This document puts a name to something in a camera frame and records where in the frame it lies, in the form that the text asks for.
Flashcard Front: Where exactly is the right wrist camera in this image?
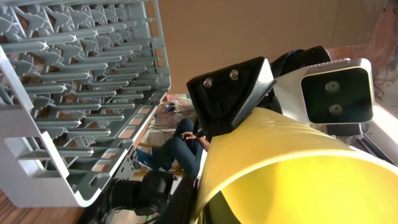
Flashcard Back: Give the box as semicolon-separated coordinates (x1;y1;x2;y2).
273;57;376;125

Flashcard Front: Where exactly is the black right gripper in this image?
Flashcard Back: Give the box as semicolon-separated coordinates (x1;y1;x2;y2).
187;45;331;139

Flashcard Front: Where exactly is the seated person in blue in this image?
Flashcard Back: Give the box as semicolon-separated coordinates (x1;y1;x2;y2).
134;118;210;178

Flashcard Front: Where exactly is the yellow plastic cup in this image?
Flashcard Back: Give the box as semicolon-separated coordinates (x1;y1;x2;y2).
192;108;397;223

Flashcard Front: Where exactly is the grey dishwasher rack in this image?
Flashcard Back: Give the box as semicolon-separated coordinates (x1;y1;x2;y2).
1;0;171;208

